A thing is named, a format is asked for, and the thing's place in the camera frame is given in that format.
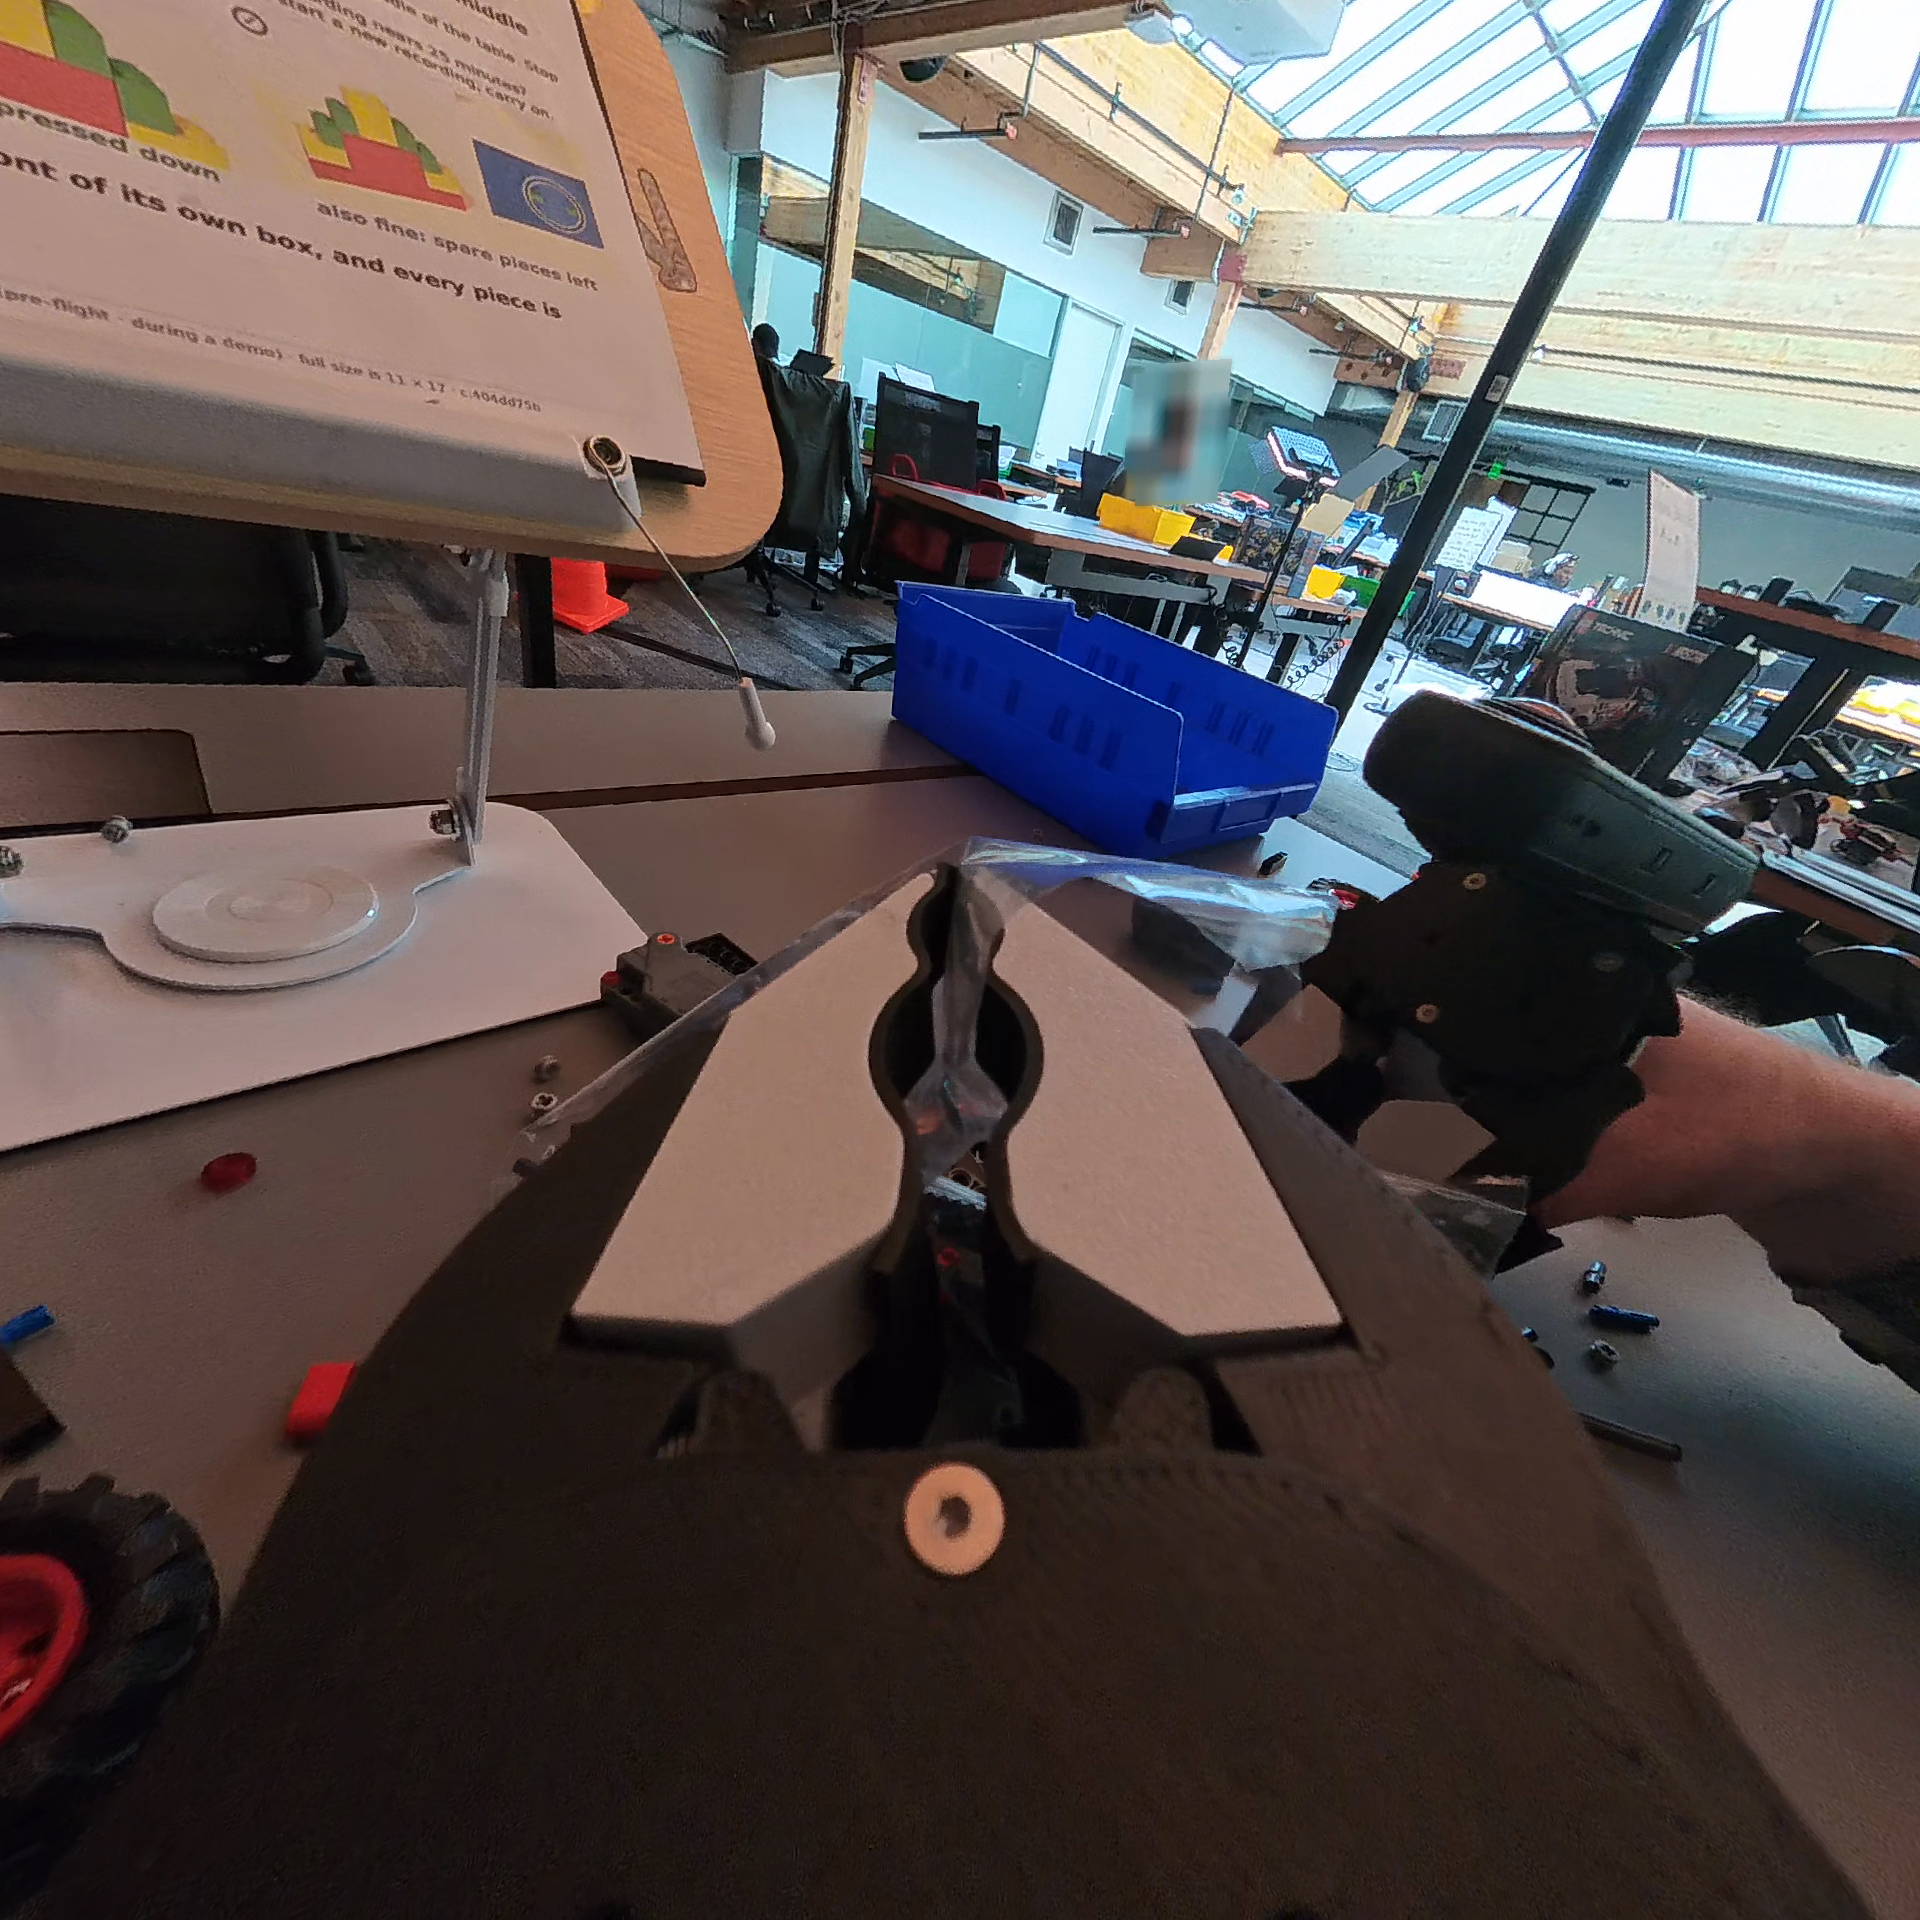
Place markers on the black pole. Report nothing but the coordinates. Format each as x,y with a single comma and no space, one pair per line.
1517,331

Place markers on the red black office chair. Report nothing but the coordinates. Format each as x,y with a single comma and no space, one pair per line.
931,480

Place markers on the yellow bins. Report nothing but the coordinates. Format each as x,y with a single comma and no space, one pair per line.
1143,523

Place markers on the dark cardboard box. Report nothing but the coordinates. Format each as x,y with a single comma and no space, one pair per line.
1680,706

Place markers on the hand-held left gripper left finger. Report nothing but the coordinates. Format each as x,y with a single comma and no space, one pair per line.
750,1186

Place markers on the grey toy motor block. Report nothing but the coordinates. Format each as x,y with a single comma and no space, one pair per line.
676,976

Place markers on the instruction sheet wooden board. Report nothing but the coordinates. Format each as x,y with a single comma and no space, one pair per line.
332,241

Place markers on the small red round stud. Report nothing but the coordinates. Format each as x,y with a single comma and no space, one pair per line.
229,1171

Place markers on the white tipped thin rod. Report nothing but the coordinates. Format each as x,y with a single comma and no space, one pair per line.
692,602

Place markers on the black blue toy connector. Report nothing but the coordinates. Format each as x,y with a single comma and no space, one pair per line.
27,1394

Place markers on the orange traffic cone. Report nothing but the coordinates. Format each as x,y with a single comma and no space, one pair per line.
589,602

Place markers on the person's right forearm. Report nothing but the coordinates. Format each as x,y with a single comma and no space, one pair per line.
1861,1171

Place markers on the clear plastic bag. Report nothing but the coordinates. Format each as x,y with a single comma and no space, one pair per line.
1200,915

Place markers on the black toy wheel red rim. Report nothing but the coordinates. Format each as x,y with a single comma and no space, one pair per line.
123,1621

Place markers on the pile of toy building pieces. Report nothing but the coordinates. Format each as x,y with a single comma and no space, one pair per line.
1622,1321

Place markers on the blue storage bin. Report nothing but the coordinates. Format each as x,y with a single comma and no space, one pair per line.
1081,721

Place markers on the grey desk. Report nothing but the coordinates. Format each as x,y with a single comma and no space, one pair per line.
750,825

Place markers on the red toy connector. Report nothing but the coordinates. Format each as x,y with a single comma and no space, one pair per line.
319,1399

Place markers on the black chair with dark jacket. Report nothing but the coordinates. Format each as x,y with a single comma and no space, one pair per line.
812,450

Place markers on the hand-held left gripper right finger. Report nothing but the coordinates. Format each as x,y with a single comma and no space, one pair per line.
1188,1200

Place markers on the wooden table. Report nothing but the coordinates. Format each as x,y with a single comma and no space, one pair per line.
1036,525
1816,635

